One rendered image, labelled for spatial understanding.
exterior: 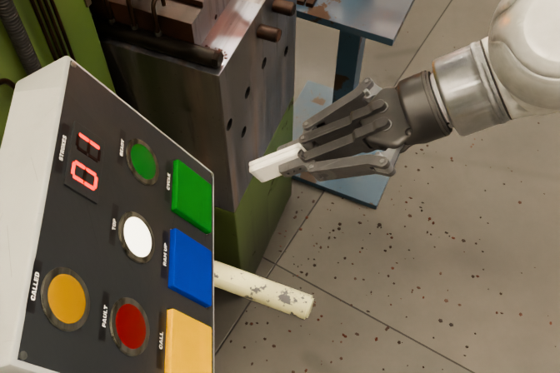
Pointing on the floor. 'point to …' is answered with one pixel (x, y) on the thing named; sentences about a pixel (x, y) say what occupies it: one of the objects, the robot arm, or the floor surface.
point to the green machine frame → (66, 2)
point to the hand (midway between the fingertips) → (280, 163)
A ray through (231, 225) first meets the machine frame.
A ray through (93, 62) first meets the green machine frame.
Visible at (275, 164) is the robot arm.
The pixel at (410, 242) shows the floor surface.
